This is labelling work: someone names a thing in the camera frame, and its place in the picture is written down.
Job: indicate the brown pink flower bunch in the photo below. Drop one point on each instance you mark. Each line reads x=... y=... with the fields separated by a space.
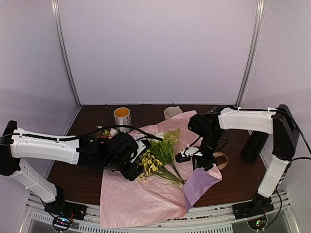
x=107 y=133

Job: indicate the yellow-inside floral mug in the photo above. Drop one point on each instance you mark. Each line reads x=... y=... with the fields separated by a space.
x=122 y=117

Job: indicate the pink wrapping paper sheet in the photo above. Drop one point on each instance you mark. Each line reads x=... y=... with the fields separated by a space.
x=120 y=196

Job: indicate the purple wrapping paper sheet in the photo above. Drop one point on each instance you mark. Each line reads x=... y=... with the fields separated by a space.
x=197 y=185

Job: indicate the black cylindrical vase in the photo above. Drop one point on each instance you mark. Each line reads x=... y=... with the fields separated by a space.
x=254 y=146

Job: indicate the aluminium frame post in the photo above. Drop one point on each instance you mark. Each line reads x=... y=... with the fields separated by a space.
x=254 y=46
x=64 y=54

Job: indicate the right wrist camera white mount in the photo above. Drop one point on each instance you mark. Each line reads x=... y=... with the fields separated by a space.
x=187 y=153

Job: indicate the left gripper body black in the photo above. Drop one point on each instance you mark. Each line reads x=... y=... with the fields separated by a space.
x=116 y=163

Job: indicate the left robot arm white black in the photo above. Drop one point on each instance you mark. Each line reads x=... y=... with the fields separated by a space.
x=17 y=144

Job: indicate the left aluminium frame post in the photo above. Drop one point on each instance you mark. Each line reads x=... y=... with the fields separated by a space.
x=64 y=54

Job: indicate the right aluminium frame post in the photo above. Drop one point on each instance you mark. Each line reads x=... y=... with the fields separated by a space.
x=254 y=46

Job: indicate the beige floral mug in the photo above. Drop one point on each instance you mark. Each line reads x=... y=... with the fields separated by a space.
x=172 y=111

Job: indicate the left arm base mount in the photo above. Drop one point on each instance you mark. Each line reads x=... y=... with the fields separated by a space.
x=63 y=213

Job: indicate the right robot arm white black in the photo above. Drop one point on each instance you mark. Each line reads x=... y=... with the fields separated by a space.
x=277 y=122

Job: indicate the green fern white flower bunch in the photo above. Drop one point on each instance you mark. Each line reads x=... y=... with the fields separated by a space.
x=164 y=153

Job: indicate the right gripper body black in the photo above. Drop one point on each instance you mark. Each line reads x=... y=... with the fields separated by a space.
x=206 y=161

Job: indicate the yellow small flower bunch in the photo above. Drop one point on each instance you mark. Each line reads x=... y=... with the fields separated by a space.
x=154 y=167

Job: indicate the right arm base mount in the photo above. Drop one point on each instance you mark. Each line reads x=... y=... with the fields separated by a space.
x=255 y=214

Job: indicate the tan satin ribbon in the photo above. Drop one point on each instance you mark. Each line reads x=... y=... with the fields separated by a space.
x=221 y=159

